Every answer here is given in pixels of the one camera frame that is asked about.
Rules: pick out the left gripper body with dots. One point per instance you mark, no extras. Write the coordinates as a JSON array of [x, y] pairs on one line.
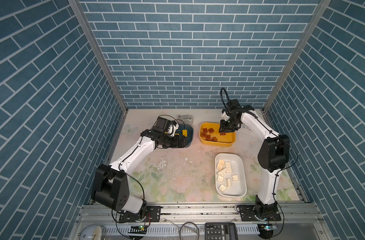
[[172, 141]]

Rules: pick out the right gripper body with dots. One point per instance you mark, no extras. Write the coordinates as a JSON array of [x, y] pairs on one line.
[[227, 126]]

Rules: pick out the cream 2x4 lego brick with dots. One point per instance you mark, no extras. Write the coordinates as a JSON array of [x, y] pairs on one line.
[[221, 165]]

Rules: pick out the white 2x4 lego brick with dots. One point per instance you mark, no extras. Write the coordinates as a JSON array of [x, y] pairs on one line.
[[228, 167]]

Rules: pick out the cream lego brick front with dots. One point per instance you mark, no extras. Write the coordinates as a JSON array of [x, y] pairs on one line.
[[222, 188]]

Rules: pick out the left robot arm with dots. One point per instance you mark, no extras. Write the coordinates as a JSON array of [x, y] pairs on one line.
[[110, 185]]

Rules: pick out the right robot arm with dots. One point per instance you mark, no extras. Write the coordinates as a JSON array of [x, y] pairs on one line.
[[272, 156]]

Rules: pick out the yellow plastic bin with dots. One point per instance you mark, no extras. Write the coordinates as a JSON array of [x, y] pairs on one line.
[[222, 141]]

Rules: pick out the dark teal plastic bin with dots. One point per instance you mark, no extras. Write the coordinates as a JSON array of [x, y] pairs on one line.
[[190, 132]]

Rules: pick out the grey tape dispenser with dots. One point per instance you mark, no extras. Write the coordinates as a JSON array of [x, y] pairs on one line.
[[187, 119]]

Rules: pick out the white plastic bin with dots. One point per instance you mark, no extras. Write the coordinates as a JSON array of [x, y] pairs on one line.
[[238, 188]]

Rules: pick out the black calculator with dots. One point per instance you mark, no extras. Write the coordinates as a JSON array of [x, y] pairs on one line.
[[220, 231]]

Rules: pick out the white round clock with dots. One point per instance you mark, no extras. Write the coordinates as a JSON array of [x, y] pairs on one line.
[[93, 232]]

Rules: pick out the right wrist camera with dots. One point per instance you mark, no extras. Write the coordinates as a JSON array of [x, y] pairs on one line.
[[225, 116]]

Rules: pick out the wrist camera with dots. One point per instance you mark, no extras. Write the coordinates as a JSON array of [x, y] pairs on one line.
[[225, 116], [165, 126]]

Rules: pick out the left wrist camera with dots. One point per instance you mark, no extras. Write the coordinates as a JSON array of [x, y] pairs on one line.
[[165, 126]]

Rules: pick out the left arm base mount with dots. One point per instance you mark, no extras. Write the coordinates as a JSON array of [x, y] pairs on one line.
[[147, 213]]

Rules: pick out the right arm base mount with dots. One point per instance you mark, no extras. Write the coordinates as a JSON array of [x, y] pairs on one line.
[[258, 213]]

